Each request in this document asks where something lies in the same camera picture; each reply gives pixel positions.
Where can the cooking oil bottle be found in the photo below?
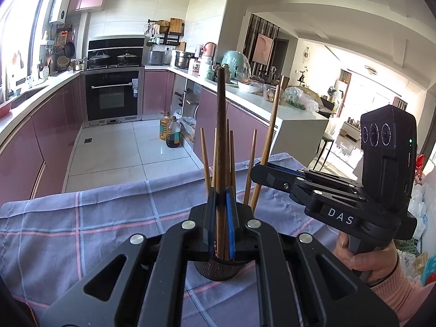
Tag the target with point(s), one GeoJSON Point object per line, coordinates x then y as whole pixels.
{"type": "Point", "coordinates": [164, 121]}

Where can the bamboo chopstick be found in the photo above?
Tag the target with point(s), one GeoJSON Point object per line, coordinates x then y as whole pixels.
{"type": "Point", "coordinates": [267, 147]}
{"type": "Point", "coordinates": [232, 161]}
{"type": "Point", "coordinates": [214, 168]}
{"type": "Point", "coordinates": [227, 156]}
{"type": "Point", "coordinates": [206, 170]}
{"type": "Point", "coordinates": [221, 162]}
{"type": "Point", "coordinates": [250, 165]}

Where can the pink bowl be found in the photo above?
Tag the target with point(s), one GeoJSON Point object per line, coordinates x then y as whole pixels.
{"type": "Point", "coordinates": [5, 109]}

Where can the black wall rack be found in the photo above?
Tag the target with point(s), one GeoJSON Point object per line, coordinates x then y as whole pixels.
{"type": "Point", "coordinates": [165, 32]}

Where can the white water heater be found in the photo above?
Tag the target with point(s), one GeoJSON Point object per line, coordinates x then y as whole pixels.
{"type": "Point", "coordinates": [58, 12]}

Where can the person right hand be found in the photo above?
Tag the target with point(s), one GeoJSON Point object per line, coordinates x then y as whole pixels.
{"type": "Point", "coordinates": [380, 263]}

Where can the black built-in oven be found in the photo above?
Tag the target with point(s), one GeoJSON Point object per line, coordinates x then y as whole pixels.
{"type": "Point", "coordinates": [113, 95]}

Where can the black mesh utensil cup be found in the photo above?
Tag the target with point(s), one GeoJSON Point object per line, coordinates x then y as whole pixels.
{"type": "Point", "coordinates": [217, 269]}

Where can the black camera box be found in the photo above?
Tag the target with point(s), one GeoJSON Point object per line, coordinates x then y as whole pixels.
{"type": "Point", "coordinates": [389, 143]}

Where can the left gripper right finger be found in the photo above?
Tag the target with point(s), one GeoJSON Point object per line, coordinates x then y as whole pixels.
{"type": "Point", "coordinates": [299, 281]}

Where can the steel stock pot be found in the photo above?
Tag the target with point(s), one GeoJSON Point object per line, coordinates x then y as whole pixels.
{"type": "Point", "coordinates": [182, 59]}

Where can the teal round appliance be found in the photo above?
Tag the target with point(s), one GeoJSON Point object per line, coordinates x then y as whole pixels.
{"type": "Point", "coordinates": [238, 65]}

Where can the purple plaid tablecloth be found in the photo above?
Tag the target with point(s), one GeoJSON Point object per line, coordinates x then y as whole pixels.
{"type": "Point", "coordinates": [49, 244]}

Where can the black range hood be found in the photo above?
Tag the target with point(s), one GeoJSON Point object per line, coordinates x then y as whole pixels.
{"type": "Point", "coordinates": [113, 52]}

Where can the dark oil bottle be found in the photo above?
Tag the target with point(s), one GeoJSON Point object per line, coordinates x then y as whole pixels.
{"type": "Point", "coordinates": [173, 134]}

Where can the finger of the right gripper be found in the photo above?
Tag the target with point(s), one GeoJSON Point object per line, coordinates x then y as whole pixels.
{"type": "Point", "coordinates": [278, 178]}

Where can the pink sleeve forearm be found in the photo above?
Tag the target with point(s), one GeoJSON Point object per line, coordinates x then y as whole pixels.
{"type": "Point", "coordinates": [413, 303]}

